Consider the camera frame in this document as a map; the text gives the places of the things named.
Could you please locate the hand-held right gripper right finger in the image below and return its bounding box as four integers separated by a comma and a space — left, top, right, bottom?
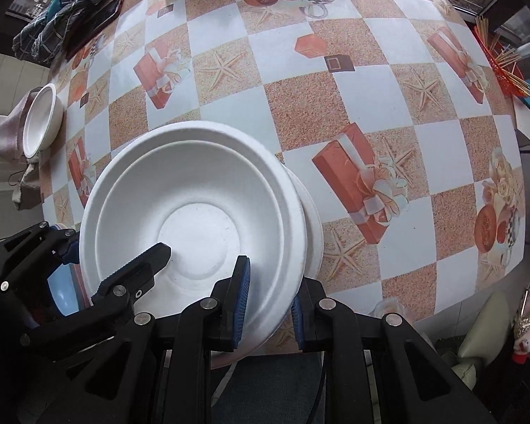
290, 276, 497, 424

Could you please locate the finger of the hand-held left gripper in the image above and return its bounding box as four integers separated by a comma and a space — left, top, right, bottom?
0, 221, 81, 294
90, 242, 173, 319

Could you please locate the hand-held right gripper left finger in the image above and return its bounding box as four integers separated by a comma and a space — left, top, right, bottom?
48, 255, 252, 424

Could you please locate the blue plastic plate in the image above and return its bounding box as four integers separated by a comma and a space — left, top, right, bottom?
46, 267, 93, 316

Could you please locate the beige cloth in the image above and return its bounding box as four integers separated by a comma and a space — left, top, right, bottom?
0, 86, 49, 210

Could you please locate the small white paper bowl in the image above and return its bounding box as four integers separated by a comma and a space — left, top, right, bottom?
22, 83, 65, 160

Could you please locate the checkered printed tablecloth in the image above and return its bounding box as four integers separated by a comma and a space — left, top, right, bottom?
37, 0, 526, 358

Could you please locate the dark plaid cloth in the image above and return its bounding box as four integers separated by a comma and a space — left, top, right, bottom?
12, 0, 124, 60

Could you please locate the black smartphone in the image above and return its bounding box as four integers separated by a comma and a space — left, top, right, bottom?
64, 0, 124, 56

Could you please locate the white paper box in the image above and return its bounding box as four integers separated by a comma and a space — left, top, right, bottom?
512, 97, 530, 146

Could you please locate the red basket of sticks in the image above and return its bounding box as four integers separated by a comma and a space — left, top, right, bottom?
477, 15, 530, 98

